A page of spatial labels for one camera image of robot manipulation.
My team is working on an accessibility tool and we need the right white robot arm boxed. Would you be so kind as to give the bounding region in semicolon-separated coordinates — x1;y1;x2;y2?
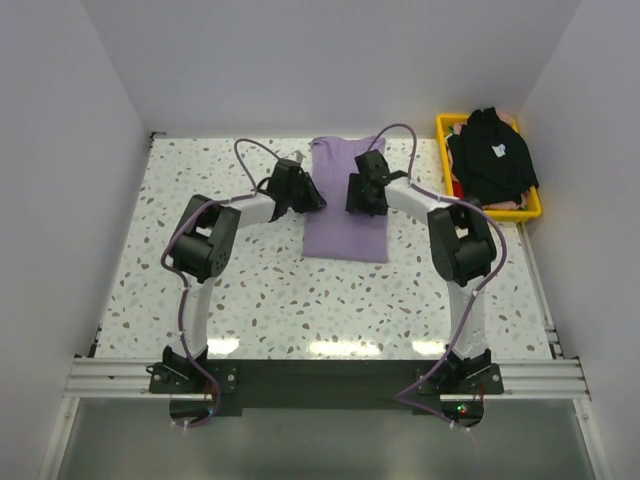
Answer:
345;150;497;393

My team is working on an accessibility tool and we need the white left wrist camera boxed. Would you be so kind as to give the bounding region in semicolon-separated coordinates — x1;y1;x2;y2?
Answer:
287;150;306;163

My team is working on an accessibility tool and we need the black t-shirt in bin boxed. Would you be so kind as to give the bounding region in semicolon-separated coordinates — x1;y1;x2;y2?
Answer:
446;107;539;207

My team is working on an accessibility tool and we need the pink garment in bin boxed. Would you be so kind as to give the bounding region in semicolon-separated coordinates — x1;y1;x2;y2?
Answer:
484;192;529;211

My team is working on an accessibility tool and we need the red garment in bin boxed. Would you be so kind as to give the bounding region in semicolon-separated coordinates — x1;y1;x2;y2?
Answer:
452;181;465;200

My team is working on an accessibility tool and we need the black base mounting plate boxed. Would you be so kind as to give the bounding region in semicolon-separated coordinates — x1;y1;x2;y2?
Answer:
146;354;504;420

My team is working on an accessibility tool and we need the yellow plastic bin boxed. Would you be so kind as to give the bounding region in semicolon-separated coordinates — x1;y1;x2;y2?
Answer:
435;113;543;223

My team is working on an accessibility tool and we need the aluminium frame rail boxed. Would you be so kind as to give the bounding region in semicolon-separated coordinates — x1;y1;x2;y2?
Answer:
63;358;591;400

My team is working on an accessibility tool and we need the purple t-shirt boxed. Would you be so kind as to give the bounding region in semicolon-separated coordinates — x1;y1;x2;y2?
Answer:
302;136;388;263

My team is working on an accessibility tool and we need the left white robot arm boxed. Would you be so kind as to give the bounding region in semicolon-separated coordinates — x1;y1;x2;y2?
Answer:
161;159;327;392

